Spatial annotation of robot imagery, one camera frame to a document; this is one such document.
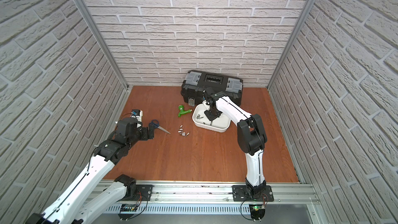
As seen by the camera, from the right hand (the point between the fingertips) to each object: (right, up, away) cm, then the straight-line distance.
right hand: (216, 115), depth 94 cm
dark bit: (-3, -6, +5) cm, 8 cm away
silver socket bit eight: (-18, -12, 0) cm, 21 cm away
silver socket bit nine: (-11, -2, +8) cm, 14 cm away
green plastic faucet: (-23, +1, +9) cm, 25 cm away
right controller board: (+17, -43, -24) cm, 52 cm away
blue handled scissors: (-40, -6, +5) cm, 40 cm away
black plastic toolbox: (-14, +21, +6) cm, 26 cm away
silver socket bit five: (-23, -10, +1) cm, 26 cm away
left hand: (-37, -3, -17) cm, 41 cm away
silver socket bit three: (-23, -9, +3) cm, 25 cm away
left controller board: (-44, -43, -22) cm, 65 cm away
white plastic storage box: (+4, -6, +5) cm, 9 cm away
